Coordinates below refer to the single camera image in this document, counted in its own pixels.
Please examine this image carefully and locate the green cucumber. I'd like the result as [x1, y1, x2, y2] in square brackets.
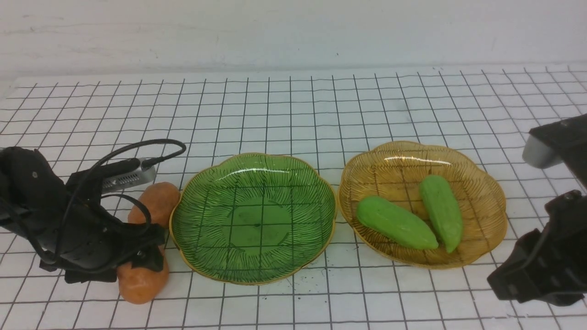
[419, 175, 464, 253]
[356, 196, 439, 249]

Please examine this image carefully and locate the white grid tablecloth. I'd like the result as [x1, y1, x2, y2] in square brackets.
[0, 64, 586, 330]

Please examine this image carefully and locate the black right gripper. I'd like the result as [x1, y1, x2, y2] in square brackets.
[487, 190, 587, 307]

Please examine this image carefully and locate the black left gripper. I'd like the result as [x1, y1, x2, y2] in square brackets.
[1, 147, 164, 284]

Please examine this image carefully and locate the black left camera cable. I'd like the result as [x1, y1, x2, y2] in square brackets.
[28, 139, 187, 271]

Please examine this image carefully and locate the amber glass plate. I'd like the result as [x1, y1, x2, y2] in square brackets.
[339, 141, 508, 269]

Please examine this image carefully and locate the orange potato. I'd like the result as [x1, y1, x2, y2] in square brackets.
[138, 182, 181, 230]
[116, 256, 170, 305]

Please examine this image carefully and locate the green glass plate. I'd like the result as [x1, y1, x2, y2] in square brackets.
[169, 153, 337, 286]

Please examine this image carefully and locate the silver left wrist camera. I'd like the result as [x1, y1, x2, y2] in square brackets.
[69, 158, 157, 193]

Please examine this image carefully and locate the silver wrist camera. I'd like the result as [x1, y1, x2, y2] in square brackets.
[522, 114, 587, 187]
[69, 158, 157, 193]

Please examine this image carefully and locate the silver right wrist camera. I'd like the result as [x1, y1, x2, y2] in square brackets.
[522, 114, 587, 187]

